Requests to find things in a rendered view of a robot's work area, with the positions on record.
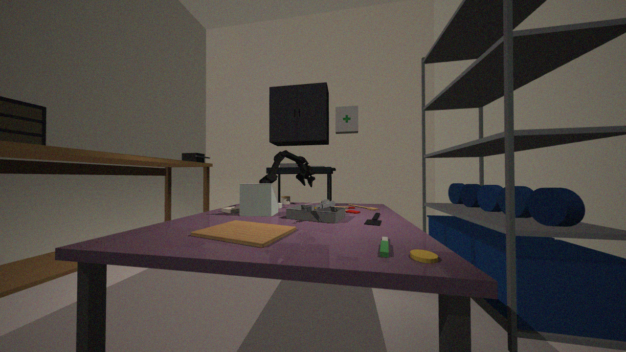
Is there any light wooden board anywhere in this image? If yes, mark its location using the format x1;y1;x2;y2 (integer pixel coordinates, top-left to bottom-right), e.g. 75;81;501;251
191;220;296;248

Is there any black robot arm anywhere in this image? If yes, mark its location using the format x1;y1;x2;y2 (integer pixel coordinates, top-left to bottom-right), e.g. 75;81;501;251
259;150;315;183

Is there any yellow flat disc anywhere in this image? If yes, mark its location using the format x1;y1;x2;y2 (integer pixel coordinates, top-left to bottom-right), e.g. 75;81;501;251
410;249;438;263

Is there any black spatula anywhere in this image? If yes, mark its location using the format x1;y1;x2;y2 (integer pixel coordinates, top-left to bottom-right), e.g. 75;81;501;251
364;213;381;226

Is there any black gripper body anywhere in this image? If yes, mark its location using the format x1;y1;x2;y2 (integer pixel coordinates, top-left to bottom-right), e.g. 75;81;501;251
296;169;315;181

